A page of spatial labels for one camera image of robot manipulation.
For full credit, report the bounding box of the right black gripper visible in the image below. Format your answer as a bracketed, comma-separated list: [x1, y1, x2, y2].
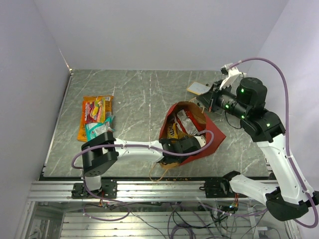
[196, 79, 249, 120]

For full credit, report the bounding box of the red paper bag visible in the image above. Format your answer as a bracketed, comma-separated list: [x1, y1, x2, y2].
[158, 101, 226, 173]

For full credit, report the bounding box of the red yellow snack packet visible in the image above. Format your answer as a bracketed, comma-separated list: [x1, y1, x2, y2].
[84, 98, 106, 124]

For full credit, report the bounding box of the teal snack packet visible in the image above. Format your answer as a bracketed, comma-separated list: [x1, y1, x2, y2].
[85, 115, 114, 141]

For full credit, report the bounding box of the orange kettle chips bag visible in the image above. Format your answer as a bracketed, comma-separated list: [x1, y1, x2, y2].
[77, 95, 113, 142]

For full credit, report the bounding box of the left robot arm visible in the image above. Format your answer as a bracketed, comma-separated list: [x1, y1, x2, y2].
[81, 132, 206, 198]

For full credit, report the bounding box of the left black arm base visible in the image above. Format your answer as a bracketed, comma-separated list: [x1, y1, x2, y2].
[71, 179, 117, 199]

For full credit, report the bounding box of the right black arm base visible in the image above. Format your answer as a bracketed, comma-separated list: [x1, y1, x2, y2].
[199, 177, 230, 198]

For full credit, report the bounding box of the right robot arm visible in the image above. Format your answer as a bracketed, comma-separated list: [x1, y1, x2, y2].
[196, 77, 319, 221]

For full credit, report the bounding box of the yellow candy packet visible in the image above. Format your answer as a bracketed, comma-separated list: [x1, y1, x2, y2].
[166, 118, 178, 139]

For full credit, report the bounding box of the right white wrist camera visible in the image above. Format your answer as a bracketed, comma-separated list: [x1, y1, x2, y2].
[219, 63, 247, 90]

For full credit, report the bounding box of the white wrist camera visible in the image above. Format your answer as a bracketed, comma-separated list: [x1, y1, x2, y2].
[195, 135, 206, 148]
[219, 63, 247, 90]

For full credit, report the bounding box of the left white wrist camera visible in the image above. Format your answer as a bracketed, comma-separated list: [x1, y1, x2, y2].
[195, 135, 206, 148]

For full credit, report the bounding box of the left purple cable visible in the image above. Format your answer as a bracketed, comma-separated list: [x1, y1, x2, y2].
[71, 130, 215, 200]

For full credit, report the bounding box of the aluminium frame rail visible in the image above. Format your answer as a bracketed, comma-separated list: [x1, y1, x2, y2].
[27, 180, 280, 203]

